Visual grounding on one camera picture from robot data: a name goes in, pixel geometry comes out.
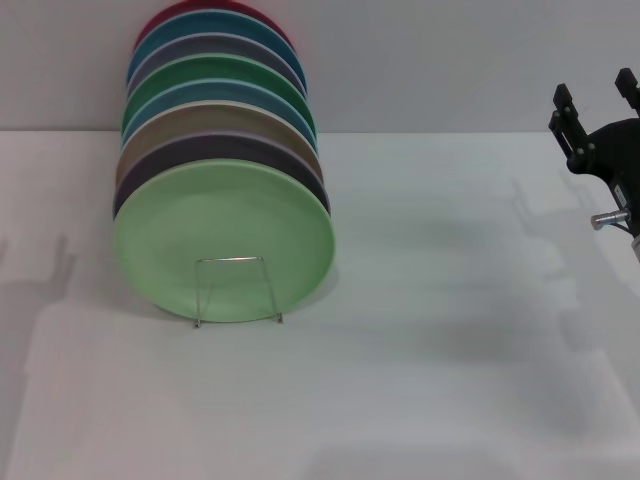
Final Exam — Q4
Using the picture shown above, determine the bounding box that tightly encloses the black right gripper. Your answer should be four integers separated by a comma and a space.
548, 67, 640, 236

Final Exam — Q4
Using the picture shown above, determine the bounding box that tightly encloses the light green plate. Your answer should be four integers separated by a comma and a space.
112, 158, 338, 324

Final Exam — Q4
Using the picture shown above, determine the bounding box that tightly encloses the light blue plate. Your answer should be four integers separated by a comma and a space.
119, 76, 320, 157

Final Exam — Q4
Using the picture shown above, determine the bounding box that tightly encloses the dark green plate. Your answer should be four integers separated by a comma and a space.
121, 53, 317, 137

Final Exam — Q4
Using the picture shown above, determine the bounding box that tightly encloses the grey lavender plate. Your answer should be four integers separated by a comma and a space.
125, 33, 309, 102

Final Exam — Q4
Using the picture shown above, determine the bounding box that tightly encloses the beige plate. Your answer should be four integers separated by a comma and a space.
114, 99, 326, 187

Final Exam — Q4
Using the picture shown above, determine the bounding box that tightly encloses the purple plate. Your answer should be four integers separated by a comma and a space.
112, 131, 332, 220

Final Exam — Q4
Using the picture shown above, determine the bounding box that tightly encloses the teal blue plate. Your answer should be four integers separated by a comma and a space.
125, 9, 307, 94

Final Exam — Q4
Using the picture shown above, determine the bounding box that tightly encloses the dark red plate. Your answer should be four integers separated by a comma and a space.
132, 0, 299, 57

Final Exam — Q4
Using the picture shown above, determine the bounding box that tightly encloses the silver cable connector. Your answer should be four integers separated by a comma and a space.
589, 209, 630, 231

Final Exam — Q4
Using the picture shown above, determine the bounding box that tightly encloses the metal wire plate rack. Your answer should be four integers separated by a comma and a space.
193, 255, 285, 330

